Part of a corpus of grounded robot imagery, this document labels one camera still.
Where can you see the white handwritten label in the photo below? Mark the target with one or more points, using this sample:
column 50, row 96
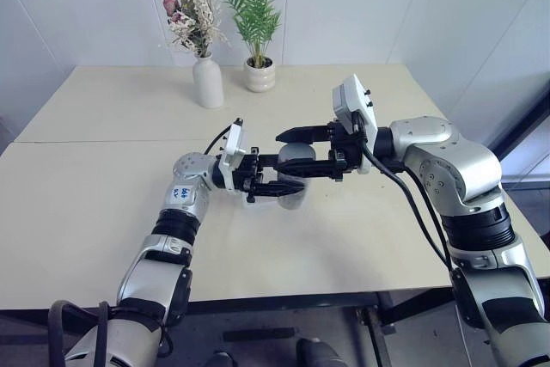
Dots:
column 179, row 194

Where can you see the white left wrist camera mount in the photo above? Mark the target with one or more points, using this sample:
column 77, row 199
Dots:
column 235, row 143

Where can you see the black flat floor bar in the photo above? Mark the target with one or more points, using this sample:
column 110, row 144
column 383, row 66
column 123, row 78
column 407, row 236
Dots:
column 258, row 334

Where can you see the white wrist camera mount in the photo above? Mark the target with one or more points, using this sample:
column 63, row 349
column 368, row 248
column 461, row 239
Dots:
column 352, row 96
column 235, row 143

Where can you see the green palm plant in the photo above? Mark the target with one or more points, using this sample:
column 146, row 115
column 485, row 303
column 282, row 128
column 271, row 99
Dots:
column 255, row 14

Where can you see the dark glass door frame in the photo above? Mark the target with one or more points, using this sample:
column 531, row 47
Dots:
column 520, row 130

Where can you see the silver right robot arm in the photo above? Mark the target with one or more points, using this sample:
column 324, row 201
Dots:
column 451, row 156

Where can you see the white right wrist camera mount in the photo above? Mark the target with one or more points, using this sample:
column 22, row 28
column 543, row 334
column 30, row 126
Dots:
column 352, row 96

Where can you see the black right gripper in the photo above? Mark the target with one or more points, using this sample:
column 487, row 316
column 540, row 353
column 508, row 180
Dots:
column 346, row 148

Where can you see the cream ribbed plant pot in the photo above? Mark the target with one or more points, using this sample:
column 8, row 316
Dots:
column 260, row 77

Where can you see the dark rounded shape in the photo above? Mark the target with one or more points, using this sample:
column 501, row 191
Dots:
column 221, row 361
column 318, row 354

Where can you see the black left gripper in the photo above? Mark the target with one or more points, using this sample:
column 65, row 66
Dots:
column 249, row 169

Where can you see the white ceramic vase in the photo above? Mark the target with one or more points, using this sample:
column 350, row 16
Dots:
column 208, row 83

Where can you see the dried flower bouquet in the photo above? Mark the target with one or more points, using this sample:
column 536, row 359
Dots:
column 193, row 14

